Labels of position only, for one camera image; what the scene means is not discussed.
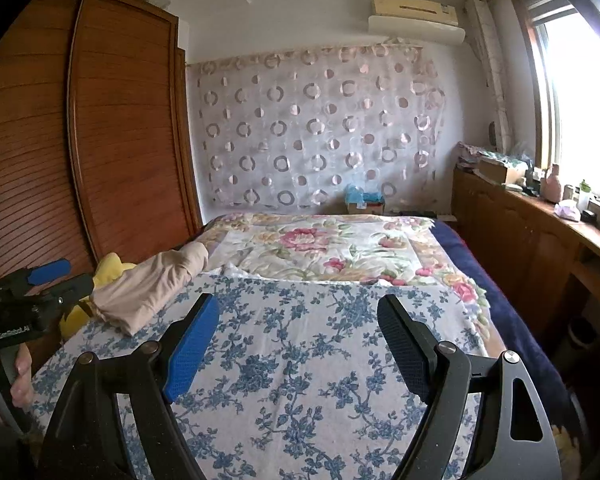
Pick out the beige t-shirt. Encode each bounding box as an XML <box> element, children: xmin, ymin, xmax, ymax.
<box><xmin>90</xmin><ymin>242</ymin><xmax>209</xmax><ymax>336</ymax></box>

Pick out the person's left hand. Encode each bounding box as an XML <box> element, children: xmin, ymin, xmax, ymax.
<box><xmin>0</xmin><ymin>344</ymin><xmax>33</xmax><ymax>436</ymax></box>

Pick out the yellow plush toy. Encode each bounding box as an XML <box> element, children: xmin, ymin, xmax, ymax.
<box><xmin>59</xmin><ymin>252</ymin><xmax>136</xmax><ymax>344</ymax></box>

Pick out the navy blue blanket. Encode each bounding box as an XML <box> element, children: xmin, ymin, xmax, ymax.
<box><xmin>431</xmin><ymin>219</ymin><xmax>582</xmax><ymax>440</ymax></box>

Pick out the wooden louvered wardrobe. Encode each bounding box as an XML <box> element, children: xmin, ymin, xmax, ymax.
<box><xmin>0</xmin><ymin>0</ymin><xmax>202</xmax><ymax>278</ymax></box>

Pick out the long wooden sideboard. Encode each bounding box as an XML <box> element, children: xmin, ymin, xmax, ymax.
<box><xmin>451</xmin><ymin>169</ymin><xmax>600</xmax><ymax>346</ymax></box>

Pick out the blue floral white bedsheet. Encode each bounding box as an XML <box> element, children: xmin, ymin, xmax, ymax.
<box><xmin>29</xmin><ymin>263</ymin><xmax>489</xmax><ymax>480</ymax></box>

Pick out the floral pink quilt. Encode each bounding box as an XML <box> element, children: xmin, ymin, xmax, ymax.
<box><xmin>198</xmin><ymin>214</ymin><xmax>505</xmax><ymax>356</ymax></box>

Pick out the lavender cloth bundle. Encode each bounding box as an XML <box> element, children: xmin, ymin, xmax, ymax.
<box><xmin>554</xmin><ymin>198</ymin><xmax>581</xmax><ymax>222</ymax></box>

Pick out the green-capped white bottle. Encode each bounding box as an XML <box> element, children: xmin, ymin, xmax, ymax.
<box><xmin>578</xmin><ymin>179</ymin><xmax>592</xmax><ymax>211</ymax></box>

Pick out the pink ceramic bottle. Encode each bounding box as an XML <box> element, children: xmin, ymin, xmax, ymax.
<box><xmin>540</xmin><ymin>164</ymin><xmax>562</xmax><ymax>204</ymax></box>

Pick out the cardboard box on sideboard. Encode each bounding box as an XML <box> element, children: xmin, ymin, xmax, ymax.
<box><xmin>477</xmin><ymin>158</ymin><xmax>528</xmax><ymax>184</ymax></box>

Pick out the box with blue cloth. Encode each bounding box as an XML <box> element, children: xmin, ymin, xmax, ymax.
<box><xmin>344</xmin><ymin>184</ymin><xmax>386</xmax><ymax>216</ymax></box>

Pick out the sheer circle-pattern curtain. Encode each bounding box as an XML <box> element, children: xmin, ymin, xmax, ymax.
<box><xmin>187</xmin><ymin>44</ymin><xmax>445</xmax><ymax>211</ymax></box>

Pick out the tied window drape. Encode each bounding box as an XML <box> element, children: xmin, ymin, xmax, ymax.
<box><xmin>464</xmin><ymin>0</ymin><xmax>513</xmax><ymax>154</ymax></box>

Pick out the window with brown frame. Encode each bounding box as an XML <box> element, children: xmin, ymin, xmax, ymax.
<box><xmin>512</xmin><ymin>0</ymin><xmax>600</xmax><ymax>198</ymax></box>

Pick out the wall air conditioner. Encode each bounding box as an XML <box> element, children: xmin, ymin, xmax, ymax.
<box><xmin>367</xmin><ymin>0</ymin><xmax>466</xmax><ymax>46</ymax></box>

